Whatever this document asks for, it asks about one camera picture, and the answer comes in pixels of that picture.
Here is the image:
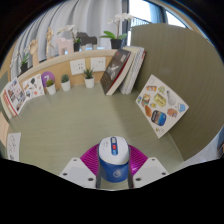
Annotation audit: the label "grey curtain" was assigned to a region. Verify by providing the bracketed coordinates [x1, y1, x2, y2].
[9, 0, 123, 73]

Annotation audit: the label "small plant in white pot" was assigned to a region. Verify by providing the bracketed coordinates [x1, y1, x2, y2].
[59, 73, 72, 92]
[82, 67, 96, 89]
[45, 78, 57, 96]

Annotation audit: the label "black horse figure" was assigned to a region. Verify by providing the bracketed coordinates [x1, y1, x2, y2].
[76, 31, 98, 51]

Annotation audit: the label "leaning white books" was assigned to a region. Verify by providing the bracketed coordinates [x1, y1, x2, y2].
[118, 45, 147, 95]

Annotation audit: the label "white orchid in black pot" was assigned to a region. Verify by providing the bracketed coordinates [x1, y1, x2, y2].
[99, 12, 134, 50]
[11, 49, 31, 74]
[56, 23, 83, 53]

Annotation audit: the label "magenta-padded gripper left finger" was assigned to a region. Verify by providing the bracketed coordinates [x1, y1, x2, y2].
[59, 143, 103, 190]

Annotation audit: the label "dark book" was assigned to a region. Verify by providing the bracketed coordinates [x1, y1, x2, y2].
[99, 48, 133, 97]

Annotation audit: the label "red-edged picture magazine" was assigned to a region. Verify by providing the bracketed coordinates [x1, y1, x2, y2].
[2, 77, 28, 118]

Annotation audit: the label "wooden mannequin figure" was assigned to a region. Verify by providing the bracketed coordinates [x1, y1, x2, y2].
[44, 26, 55, 60]

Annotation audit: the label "pink horse figure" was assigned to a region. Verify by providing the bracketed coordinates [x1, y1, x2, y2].
[55, 36, 75, 56]

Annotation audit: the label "white wall socket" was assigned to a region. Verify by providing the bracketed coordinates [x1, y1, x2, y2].
[69, 58, 87, 76]
[90, 56, 107, 73]

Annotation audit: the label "white mouse pad with drawing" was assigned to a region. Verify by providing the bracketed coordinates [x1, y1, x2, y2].
[6, 132, 22, 163]

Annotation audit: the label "white board with colourful stickers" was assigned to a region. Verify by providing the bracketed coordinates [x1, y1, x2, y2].
[135, 74, 190, 139]

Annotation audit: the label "green desk partition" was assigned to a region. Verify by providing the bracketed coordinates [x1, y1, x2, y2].
[129, 22, 224, 161]

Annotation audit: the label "beige card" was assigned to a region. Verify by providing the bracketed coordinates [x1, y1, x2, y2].
[0, 111, 10, 148]

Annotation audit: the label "blue and white computer mouse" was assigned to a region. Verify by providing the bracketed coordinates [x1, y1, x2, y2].
[97, 135, 131, 184]

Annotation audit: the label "white sheet with stickers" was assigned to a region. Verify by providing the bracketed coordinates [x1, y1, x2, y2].
[22, 73, 46, 100]

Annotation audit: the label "wooden hand model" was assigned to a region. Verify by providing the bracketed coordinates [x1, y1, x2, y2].
[28, 38, 40, 68]

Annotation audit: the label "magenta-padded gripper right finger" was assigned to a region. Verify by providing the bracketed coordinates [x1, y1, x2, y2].
[127, 143, 170, 190]

